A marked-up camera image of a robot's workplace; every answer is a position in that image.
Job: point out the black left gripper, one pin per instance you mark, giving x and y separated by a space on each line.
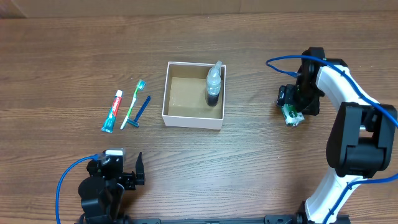
130 177

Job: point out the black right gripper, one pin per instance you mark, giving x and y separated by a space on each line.
285 96

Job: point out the green soap packet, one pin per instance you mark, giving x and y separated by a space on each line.
291 116

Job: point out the blue disposable razor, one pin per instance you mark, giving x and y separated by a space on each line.
139 113

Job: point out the red green toothpaste tube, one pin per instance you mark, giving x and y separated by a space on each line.
111 118

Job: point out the green white toothbrush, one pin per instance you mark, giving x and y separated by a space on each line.
139 87

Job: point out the clear bottle dark liquid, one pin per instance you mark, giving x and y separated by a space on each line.
213 84

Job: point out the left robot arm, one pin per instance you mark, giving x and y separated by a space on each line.
102 192

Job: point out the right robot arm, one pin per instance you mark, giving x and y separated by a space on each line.
361 139

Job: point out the open cardboard box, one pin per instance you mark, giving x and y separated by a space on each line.
184 103

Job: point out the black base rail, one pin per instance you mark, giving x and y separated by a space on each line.
211 221

